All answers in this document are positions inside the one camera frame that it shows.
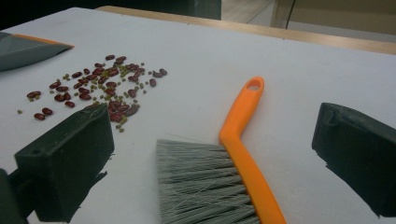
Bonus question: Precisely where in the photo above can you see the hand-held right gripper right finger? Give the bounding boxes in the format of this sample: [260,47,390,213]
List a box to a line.
[311,102,396,217]

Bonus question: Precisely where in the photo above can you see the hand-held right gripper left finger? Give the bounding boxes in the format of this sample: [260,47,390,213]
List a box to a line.
[13,103,115,223]

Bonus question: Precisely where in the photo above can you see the red and green beans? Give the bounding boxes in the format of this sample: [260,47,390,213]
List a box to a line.
[17,54,168,133]

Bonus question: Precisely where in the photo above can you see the white table board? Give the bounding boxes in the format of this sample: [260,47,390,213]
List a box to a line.
[0,7,396,224]

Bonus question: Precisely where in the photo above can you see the dark cabinet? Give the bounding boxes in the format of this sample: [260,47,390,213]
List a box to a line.
[99,0,222,21]

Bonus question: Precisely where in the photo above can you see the wooden table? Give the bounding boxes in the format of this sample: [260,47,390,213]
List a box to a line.
[96,5,396,56]

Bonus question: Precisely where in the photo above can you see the grey dustpan with orange edge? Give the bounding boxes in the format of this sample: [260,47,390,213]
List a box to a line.
[0,31,75,73]

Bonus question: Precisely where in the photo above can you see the orange brush with grey bristles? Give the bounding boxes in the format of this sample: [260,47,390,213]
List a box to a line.
[155,76,288,224]

